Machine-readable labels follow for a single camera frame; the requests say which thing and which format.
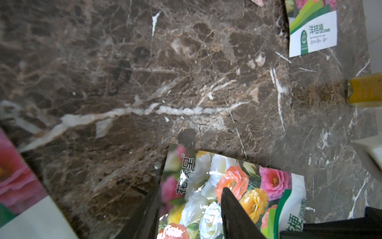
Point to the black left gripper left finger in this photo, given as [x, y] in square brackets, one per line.
[144, 222]

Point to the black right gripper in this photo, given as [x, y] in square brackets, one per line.
[368, 227]

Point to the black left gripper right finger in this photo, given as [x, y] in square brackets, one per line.
[236, 223]

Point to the flower seed packet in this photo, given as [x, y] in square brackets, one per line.
[27, 210]
[192, 184]
[312, 25]

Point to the yellow bottle black cap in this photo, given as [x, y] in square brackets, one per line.
[366, 91]

